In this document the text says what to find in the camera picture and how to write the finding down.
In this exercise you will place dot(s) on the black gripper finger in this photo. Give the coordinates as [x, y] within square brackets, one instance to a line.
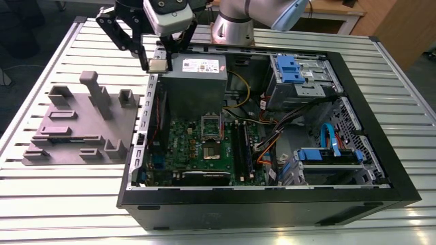
[170, 61]
[123, 38]

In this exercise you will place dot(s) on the silver CPU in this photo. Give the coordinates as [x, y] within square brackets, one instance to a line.
[158, 65]

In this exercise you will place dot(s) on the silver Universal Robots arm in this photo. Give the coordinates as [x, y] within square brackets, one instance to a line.
[235, 28]

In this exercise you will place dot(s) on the CPU socket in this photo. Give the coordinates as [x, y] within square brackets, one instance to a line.
[212, 151]

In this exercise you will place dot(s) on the grey power supply unit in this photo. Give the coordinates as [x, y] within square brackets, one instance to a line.
[194, 94]

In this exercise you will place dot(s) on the green motherboard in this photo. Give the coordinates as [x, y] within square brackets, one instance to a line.
[184, 143]

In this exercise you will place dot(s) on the grey parts rack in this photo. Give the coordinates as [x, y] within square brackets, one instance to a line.
[86, 122]

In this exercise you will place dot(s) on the black RAM slot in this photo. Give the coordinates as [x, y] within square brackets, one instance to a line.
[243, 158]
[236, 150]

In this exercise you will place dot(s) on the tall grey drive cage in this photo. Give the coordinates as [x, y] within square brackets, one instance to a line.
[307, 94]

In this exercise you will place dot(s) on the green RAM stick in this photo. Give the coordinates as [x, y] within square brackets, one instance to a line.
[68, 140]

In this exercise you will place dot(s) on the black graphics card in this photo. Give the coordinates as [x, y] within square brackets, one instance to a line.
[204, 178]

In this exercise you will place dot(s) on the hard disk in blue carrier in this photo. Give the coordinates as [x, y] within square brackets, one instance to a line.
[311, 155]

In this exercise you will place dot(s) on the low grey disk bay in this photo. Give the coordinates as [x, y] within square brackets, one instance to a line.
[334, 167]

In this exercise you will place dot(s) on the black PC case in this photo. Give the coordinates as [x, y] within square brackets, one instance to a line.
[259, 211]

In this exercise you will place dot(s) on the wooden cabinet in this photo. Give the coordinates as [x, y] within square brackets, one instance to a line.
[406, 28]

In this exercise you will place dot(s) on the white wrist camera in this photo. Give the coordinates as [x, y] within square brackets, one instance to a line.
[170, 20]

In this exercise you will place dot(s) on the blue plastic drive bracket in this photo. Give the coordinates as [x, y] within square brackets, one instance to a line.
[290, 66]

